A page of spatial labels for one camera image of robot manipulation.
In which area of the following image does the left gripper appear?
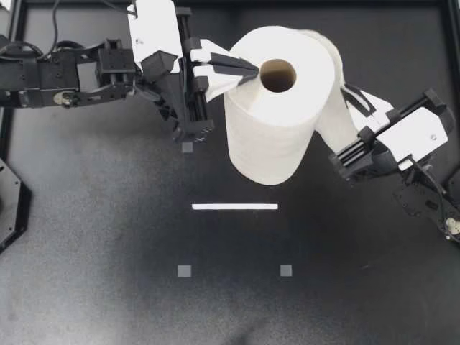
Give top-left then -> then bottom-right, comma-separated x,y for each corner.
138,9 -> 260,144

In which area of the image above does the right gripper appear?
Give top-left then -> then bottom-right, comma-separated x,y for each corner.
328,83 -> 449,185

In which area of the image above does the white paper towel roll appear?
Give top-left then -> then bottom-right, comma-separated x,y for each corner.
223,24 -> 361,187

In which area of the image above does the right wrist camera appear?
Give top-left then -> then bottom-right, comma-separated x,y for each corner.
372,105 -> 452,173

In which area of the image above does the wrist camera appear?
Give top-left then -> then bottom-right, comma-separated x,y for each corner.
126,0 -> 185,78
372,105 -> 452,173

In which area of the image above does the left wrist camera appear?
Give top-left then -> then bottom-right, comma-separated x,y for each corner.
126,0 -> 185,78

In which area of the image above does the black cable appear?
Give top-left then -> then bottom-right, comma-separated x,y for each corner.
50,0 -> 63,50

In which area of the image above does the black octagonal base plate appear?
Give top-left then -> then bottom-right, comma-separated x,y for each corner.
0,157 -> 34,255

